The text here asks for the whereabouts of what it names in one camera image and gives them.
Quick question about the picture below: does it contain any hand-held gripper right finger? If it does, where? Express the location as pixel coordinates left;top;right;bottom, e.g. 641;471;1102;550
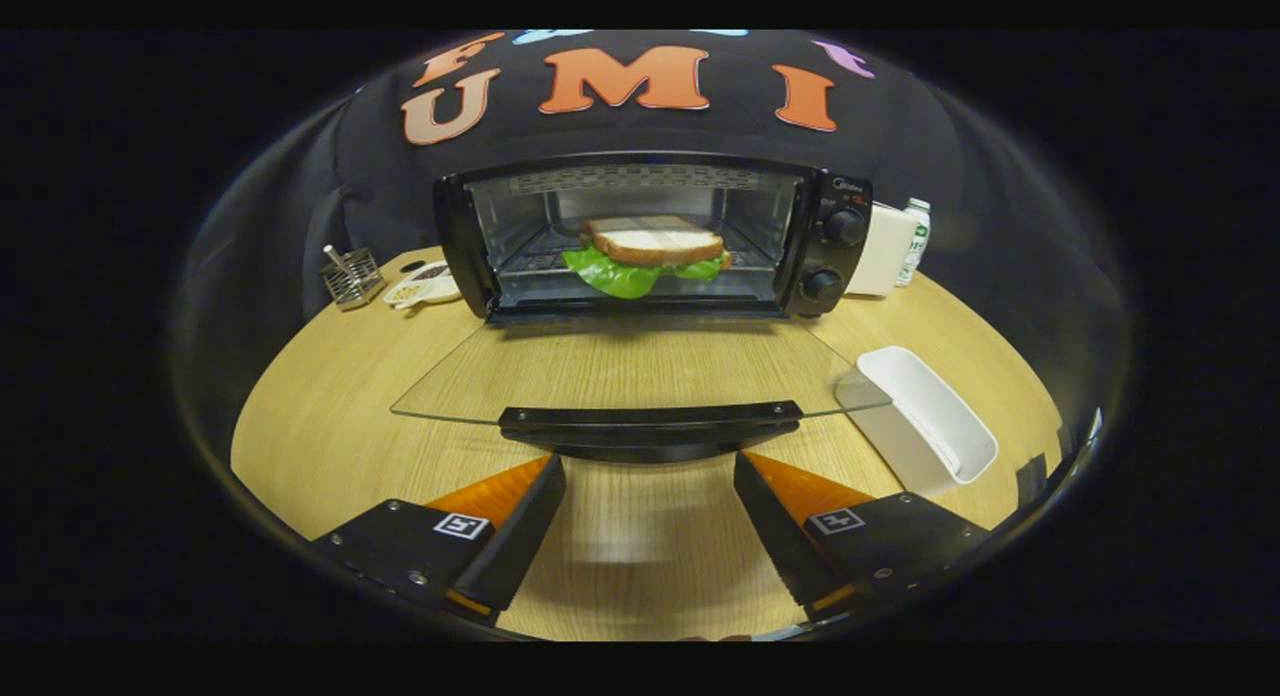
733;450;993;625

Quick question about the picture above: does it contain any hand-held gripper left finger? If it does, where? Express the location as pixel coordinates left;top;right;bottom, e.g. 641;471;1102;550
310;454;567;629

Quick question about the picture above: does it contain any black toaster oven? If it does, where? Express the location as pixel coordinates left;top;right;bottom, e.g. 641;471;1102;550
432;153;894;465

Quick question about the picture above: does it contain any sandwich with lettuce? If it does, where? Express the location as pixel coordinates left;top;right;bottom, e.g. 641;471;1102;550
562;214;733;300

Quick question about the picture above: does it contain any white slot toaster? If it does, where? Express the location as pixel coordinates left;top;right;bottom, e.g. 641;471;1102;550
845;201;919;298

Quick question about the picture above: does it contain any white rectangular tray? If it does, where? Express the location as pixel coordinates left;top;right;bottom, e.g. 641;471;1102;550
835;346;1001;495

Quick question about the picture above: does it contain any small white dish with seeds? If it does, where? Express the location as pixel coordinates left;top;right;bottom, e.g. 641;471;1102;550
383;261;463;309

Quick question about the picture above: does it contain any white bottle with green label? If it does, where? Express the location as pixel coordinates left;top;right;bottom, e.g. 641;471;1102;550
896;197;932;287

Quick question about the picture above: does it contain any metal wire utensil holder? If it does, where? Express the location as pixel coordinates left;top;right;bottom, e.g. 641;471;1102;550
320;244;386;310

